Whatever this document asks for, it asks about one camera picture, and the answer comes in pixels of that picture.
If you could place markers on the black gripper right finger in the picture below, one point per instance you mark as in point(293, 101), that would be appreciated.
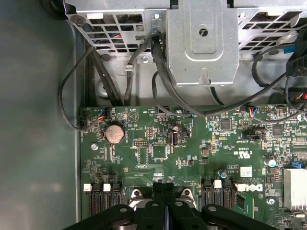
point(177, 215)

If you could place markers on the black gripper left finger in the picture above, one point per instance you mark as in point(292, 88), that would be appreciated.
point(153, 215)

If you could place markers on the black latch RAM slot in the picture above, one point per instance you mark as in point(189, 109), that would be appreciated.
point(117, 196)
point(97, 198)
point(207, 194)
point(227, 194)

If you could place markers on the white latch RAM slot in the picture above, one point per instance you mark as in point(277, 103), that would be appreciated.
point(87, 187)
point(217, 184)
point(107, 187)

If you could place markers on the green motherboard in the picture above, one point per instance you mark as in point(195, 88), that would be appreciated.
point(192, 148)

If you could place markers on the metal USB port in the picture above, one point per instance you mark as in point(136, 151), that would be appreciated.
point(174, 139)

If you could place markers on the silver coin battery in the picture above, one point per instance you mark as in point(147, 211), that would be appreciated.
point(114, 134)

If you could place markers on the silver heat sink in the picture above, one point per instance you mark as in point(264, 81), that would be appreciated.
point(296, 189)

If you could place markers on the black PC case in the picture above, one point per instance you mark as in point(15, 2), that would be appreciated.
point(36, 119)

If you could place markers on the silver metal drive cage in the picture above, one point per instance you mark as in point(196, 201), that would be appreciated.
point(204, 48)

